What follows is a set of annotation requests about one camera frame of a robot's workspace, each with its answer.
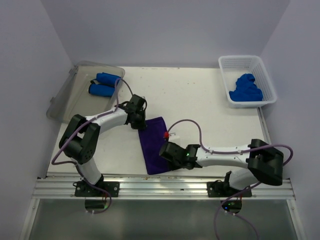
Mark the rolled blue towel lower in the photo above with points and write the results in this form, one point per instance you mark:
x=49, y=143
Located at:
x=101, y=90

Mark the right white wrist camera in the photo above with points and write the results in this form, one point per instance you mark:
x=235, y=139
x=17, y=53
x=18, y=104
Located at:
x=172, y=137

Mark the crumpled blue towel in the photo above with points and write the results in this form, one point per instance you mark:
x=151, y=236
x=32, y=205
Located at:
x=246, y=90

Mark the white plastic basket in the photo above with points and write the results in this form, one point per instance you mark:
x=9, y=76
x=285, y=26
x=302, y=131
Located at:
x=233, y=66

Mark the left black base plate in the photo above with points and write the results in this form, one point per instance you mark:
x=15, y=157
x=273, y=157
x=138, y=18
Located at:
x=82, y=189

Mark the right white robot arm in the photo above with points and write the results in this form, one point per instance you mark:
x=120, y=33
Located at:
x=258, y=162

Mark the rolled blue towel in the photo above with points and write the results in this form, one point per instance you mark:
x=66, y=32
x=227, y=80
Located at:
x=107, y=79
x=101, y=90

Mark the clear plastic bin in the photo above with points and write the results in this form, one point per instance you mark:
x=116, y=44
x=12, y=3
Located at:
x=74, y=97

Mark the aluminium mounting rail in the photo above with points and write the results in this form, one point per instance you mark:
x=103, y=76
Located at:
x=159, y=187

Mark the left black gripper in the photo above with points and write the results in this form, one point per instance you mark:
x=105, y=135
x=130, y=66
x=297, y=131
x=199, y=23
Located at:
x=141, y=125

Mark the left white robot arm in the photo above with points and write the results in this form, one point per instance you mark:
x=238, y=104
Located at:
x=79, y=140

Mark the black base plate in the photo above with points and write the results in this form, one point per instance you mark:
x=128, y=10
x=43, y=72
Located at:
x=82, y=189
x=219, y=189

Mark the rolled blue towel upper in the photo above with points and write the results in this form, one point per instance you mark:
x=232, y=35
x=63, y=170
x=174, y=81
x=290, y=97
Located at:
x=107, y=79

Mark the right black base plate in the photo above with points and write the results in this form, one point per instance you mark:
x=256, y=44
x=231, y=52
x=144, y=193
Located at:
x=219, y=189

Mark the purple towel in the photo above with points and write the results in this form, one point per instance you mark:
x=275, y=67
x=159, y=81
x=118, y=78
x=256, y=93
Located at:
x=151, y=140

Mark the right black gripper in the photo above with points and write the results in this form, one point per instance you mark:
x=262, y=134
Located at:
x=172, y=166

